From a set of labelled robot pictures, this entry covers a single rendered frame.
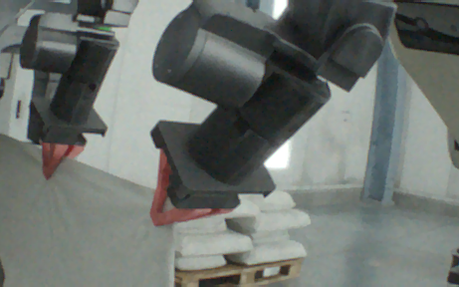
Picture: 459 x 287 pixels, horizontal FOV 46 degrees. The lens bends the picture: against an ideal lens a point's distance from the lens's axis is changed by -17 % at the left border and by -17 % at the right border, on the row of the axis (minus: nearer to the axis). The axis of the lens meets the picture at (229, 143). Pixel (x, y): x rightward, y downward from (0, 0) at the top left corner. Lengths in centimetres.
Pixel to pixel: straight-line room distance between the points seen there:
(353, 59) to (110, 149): 563
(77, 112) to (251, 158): 29
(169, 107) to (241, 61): 599
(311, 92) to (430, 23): 42
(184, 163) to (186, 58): 11
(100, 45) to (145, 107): 553
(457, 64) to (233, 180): 46
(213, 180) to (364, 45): 17
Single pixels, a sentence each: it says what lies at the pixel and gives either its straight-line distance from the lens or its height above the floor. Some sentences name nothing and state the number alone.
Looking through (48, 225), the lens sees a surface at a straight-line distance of 79.
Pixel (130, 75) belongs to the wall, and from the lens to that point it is 606.
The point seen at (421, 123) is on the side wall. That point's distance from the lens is 934.
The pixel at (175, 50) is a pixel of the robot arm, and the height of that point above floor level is 120.
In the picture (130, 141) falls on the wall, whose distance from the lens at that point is 614.
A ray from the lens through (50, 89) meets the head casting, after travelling 102.
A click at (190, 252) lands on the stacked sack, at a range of 358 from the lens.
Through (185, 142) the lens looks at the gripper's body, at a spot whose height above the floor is 114.
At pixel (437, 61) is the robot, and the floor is 128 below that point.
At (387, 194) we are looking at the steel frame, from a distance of 931.
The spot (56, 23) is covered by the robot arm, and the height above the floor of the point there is 124.
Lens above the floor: 117
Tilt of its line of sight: 3 degrees down
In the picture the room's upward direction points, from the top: 8 degrees clockwise
